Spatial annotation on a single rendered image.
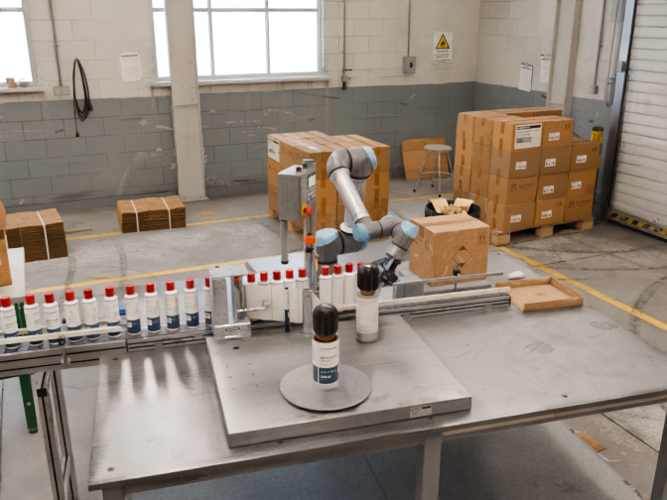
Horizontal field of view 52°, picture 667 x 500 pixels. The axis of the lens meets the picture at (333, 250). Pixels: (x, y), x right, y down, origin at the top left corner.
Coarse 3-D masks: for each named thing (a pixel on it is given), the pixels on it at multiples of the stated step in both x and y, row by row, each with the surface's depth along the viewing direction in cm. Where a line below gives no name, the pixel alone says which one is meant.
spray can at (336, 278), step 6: (336, 264) 284; (336, 270) 282; (336, 276) 283; (342, 276) 284; (336, 282) 283; (342, 282) 284; (336, 288) 284; (342, 288) 285; (336, 294) 285; (342, 294) 286; (336, 300) 286; (342, 300) 287
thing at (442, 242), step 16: (416, 224) 330; (432, 224) 326; (448, 224) 326; (464, 224) 326; (480, 224) 326; (416, 240) 332; (432, 240) 316; (448, 240) 318; (464, 240) 321; (480, 240) 324; (416, 256) 334; (432, 256) 318; (448, 256) 321; (464, 256) 324; (480, 256) 327; (416, 272) 336; (432, 272) 320; (448, 272) 323; (464, 272) 327; (480, 272) 330
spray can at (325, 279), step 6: (324, 270) 281; (324, 276) 282; (330, 276) 283; (324, 282) 282; (330, 282) 282; (324, 288) 283; (330, 288) 283; (324, 294) 283; (330, 294) 284; (324, 300) 284; (330, 300) 285
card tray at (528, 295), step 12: (516, 288) 326; (528, 288) 326; (540, 288) 326; (552, 288) 326; (564, 288) 321; (516, 300) 313; (528, 300) 313; (540, 300) 313; (552, 300) 303; (564, 300) 305; (576, 300) 307
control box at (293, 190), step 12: (288, 168) 278; (312, 168) 279; (288, 180) 268; (300, 180) 267; (288, 192) 270; (300, 192) 269; (288, 204) 272; (300, 204) 271; (312, 204) 282; (288, 216) 273; (300, 216) 272
